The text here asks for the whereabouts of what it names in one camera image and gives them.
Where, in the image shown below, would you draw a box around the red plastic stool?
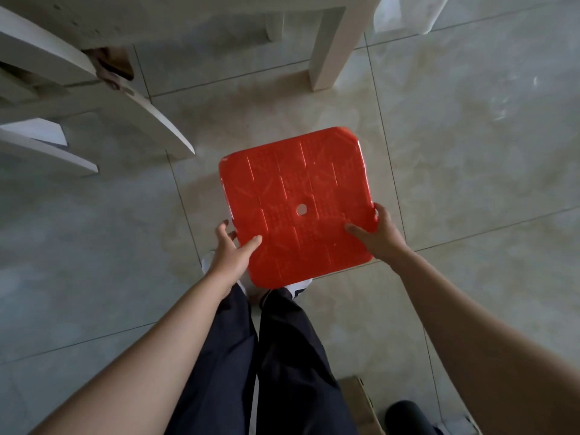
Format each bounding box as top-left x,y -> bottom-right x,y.
218,127 -> 379,290

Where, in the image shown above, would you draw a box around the white hanging cloth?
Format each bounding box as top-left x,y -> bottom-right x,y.
373,0 -> 452,36

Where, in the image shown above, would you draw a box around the white table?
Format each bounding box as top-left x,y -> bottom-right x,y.
0,0 -> 386,92

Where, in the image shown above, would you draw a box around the brown cardboard box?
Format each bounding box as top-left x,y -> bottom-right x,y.
337,376 -> 386,435

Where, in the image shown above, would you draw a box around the person's right forearm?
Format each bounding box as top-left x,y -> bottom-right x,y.
390,247 -> 580,435

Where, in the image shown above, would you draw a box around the black round object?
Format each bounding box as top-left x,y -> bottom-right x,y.
384,400 -> 443,435

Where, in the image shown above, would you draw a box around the dark trousers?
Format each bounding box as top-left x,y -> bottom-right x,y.
165,285 -> 359,435

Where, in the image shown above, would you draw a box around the person's right hand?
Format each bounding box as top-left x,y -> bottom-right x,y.
345,203 -> 411,267

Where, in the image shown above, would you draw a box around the person's left forearm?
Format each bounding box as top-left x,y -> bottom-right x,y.
29,270 -> 234,435

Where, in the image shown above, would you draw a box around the white wooden chair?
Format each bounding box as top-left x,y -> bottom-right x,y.
0,6 -> 196,177

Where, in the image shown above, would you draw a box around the person's left hand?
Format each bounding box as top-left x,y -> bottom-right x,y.
206,220 -> 263,297

